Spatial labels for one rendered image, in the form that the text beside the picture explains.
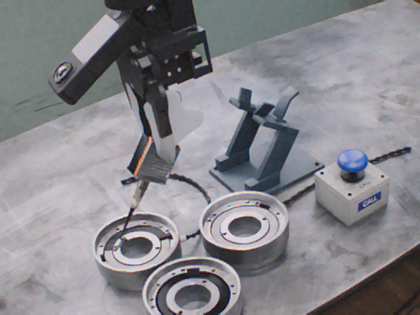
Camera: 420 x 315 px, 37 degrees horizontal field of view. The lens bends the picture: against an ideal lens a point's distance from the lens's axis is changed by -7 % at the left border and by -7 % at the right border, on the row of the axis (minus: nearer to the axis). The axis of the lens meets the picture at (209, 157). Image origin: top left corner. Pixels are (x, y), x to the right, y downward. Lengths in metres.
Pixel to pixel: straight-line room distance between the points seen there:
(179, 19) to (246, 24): 2.01
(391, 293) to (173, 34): 0.59
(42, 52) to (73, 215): 1.48
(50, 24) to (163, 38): 1.65
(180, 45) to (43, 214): 0.36
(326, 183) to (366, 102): 0.28
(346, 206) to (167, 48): 0.29
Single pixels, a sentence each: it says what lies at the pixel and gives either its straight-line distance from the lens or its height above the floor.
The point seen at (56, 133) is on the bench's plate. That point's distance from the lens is 1.09.
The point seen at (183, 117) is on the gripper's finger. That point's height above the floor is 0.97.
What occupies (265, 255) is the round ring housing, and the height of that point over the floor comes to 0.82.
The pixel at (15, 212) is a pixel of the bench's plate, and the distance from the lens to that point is 0.94.
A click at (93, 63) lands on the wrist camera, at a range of 0.66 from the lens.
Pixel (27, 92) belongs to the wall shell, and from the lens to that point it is 2.38.
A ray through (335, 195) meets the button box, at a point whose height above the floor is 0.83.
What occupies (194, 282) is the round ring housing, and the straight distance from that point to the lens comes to 0.72.
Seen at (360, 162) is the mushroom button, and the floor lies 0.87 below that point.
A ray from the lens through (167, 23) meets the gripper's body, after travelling 0.68.
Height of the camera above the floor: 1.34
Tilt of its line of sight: 35 degrees down
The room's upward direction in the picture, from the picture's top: 8 degrees counter-clockwise
